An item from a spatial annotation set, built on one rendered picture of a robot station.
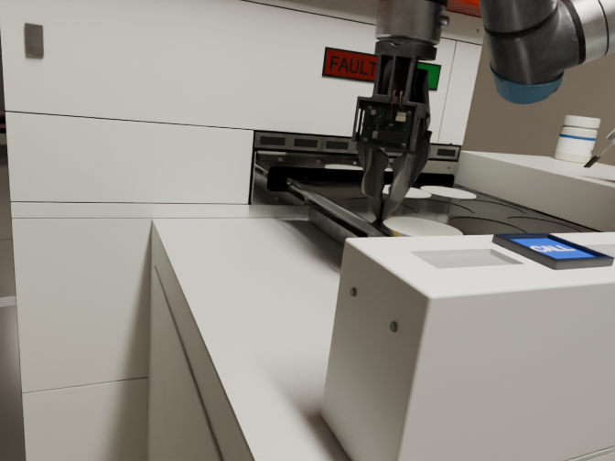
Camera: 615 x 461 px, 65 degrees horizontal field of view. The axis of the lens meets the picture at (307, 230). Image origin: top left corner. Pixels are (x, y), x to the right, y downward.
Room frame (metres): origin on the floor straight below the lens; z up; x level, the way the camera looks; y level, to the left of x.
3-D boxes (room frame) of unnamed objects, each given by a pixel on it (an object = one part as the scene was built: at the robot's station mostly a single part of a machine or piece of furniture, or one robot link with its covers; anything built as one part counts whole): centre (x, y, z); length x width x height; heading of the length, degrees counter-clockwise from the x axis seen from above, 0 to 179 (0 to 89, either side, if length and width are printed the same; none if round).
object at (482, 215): (0.74, -0.20, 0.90); 0.34 x 0.34 x 0.01; 25
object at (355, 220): (0.66, -0.03, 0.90); 0.37 x 0.01 x 0.01; 25
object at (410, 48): (0.60, -0.09, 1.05); 0.09 x 0.08 x 0.12; 159
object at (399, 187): (0.60, -0.10, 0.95); 0.06 x 0.03 x 0.09; 159
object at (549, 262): (0.33, -0.17, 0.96); 0.06 x 0.06 x 0.01; 25
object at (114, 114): (0.86, 0.07, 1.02); 0.81 x 0.03 x 0.40; 115
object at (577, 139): (1.09, -0.56, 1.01); 0.07 x 0.07 x 0.10
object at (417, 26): (0.61, -0.09, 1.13); 0.08 x 0.08 x 0.05
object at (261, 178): (0.93, -0.09, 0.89); 0.44 x 0.02 x 0.10; 115
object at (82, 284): (1.17, 0.22, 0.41); 0.82 x 0.70 x 0.82; 115
